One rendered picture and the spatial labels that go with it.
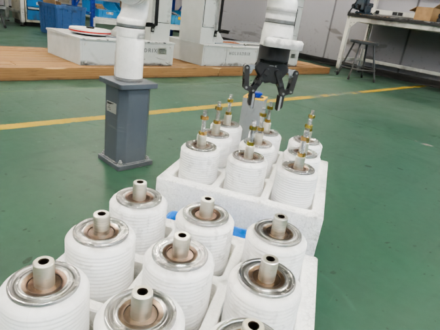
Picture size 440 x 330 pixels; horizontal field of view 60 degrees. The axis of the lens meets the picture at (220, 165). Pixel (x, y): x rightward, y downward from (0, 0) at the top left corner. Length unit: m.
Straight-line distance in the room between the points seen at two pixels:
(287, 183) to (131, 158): 0.69
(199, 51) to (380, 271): 2.84
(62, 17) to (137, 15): 4.04
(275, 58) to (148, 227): 0.51
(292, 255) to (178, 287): 0.18
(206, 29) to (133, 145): 2.38
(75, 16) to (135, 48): 4.14
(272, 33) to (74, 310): 0.70
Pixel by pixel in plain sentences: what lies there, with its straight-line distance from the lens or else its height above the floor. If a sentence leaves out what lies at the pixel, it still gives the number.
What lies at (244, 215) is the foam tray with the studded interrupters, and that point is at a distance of 0.88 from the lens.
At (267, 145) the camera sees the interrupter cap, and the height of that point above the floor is 0.25.
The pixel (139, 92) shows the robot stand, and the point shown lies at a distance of 1.34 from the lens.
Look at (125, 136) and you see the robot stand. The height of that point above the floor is 0.12.
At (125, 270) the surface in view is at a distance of 0.57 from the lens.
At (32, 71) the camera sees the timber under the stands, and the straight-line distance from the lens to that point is 2.73.
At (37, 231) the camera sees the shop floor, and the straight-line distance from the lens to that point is 1.06.
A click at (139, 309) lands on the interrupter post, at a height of 0.27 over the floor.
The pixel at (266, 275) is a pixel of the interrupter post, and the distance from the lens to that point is 0.50.
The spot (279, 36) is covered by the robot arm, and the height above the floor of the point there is 0.52.
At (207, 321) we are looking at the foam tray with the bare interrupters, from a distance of 0.55.
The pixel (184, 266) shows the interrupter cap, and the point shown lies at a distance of 0.51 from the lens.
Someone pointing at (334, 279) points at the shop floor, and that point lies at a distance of 1.00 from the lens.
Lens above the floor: 0.56
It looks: 22 degrees down
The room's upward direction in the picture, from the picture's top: 8 degrees clockwise
